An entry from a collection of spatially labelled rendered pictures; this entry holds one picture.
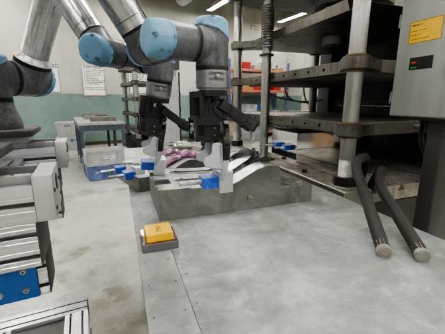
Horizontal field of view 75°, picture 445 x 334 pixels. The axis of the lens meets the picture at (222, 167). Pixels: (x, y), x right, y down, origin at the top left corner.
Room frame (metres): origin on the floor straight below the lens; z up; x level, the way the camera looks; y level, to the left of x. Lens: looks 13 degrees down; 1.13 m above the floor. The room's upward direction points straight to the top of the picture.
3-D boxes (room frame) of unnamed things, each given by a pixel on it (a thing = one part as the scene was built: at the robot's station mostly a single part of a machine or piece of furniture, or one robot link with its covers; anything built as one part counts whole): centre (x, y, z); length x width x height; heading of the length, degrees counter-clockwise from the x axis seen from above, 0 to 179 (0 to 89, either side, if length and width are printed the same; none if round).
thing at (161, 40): (0.65, 0.12, 1.25); 0.11 x 0.11 x 0.08; 36
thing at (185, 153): (1.25, 0.18, 0.90); 0.26 x 0.18 x 0.08; 127
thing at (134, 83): (5.93, 1.44, 1.03); 1.54 x 0.94 x 2.06; 29
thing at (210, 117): (0.69, 0.03, 1.09); 0.09 x 0.08 x 0.12; 110
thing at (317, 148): (1.74, -0.59, 0.87); 0.50 x 0.27 x 0.17; 110
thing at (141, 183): (1.26, 0.18, 0.86); 0.50 x 0.26 x 0.11; 127
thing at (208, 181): (0.69, 0.04, 0.93); 0.13 x 0.05 x 0.05; 110
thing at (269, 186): (0.95, -0.02, 0.87); 0.50 x 0.26 x 0.14; 110
